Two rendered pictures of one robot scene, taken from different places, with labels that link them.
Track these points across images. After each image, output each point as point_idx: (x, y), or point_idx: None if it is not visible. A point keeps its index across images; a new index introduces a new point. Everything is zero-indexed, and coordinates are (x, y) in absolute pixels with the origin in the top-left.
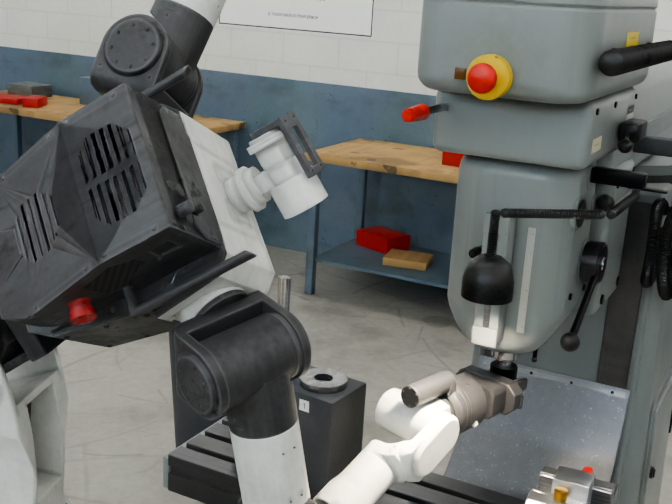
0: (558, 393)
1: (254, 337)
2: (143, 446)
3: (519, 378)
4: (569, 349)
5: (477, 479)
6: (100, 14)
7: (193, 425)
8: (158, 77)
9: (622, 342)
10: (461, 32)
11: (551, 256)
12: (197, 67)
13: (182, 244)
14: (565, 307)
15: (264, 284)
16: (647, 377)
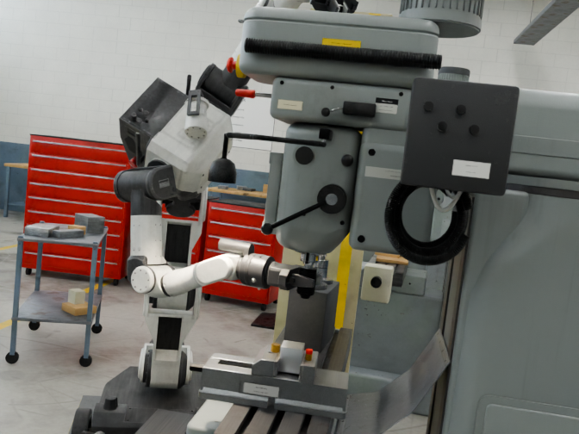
0: (435, 357)
1: (138, 171)
2: None
3: (436, 344)
4: (261, 231)
5: (377, 399)
6: None
7: None
8: (198, 84)
9: (454, 317)
10: None
11: (283, 178)
12: (243, 89)
13: (134, 131)
14: (296, 218)
15: (180, 165)
16: (468, 356)
